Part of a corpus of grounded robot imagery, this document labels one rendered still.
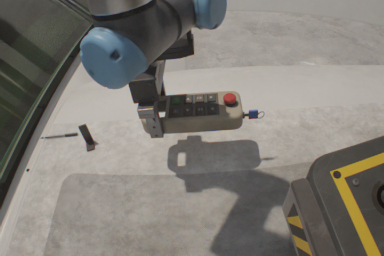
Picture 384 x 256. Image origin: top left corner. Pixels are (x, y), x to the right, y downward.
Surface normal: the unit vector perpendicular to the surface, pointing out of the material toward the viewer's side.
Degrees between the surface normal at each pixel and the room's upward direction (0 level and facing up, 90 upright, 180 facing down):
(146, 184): 0
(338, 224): 0
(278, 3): 90
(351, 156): 0
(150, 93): 90
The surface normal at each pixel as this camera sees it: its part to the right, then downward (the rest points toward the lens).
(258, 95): -0.10, -0.79
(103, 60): -0.48, 0.63
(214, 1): 0.87, 0.26
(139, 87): -0.01, 0.68
